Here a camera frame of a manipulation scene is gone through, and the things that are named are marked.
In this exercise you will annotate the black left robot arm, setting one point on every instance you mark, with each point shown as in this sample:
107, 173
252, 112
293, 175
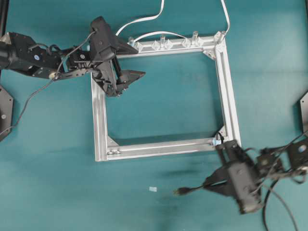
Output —
22, 54

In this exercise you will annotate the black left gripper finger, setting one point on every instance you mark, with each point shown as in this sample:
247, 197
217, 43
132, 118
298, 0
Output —
129, 76
118, 46

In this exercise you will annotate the clear peg middle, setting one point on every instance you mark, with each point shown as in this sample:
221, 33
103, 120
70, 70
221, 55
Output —
162, 41

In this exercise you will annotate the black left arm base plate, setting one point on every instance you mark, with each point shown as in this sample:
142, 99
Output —
6, 112

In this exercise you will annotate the clear peg right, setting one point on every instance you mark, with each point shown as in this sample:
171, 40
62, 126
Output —
194, 38

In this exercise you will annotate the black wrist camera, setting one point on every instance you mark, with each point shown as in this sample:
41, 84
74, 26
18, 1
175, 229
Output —
103, 43
243, 183

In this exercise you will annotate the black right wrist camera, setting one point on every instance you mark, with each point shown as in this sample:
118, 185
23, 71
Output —
243, 183

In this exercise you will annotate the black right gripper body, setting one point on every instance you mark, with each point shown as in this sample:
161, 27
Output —
230, 152

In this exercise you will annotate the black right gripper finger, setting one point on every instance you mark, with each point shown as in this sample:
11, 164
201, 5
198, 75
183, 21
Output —
219, 182

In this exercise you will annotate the silver aluminium extrusion frame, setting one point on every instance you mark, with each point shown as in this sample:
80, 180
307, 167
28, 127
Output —
215, 48

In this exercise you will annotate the clear peg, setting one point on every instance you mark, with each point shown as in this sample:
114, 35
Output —
131, 41
194, 38
162, 41

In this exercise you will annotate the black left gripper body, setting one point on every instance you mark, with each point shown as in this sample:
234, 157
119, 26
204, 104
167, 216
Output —
109, 75

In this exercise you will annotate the clear peg left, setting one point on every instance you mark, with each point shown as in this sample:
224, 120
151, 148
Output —
131, 41

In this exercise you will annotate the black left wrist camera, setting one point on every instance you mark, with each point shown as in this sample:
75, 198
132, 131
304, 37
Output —
103, 43

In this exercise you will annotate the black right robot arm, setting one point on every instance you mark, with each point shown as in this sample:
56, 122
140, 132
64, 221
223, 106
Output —
288, 161

